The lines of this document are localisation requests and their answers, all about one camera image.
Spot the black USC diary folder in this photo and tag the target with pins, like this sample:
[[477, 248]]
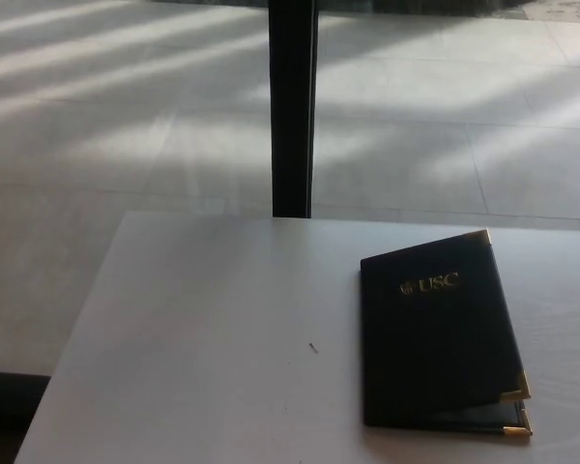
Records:
[[435, 338]]

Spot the dark seat edge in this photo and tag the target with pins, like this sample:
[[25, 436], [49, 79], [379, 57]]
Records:
[[5, 415]]

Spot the black vertical window frame post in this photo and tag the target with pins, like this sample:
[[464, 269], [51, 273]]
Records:
[[292, 106]]

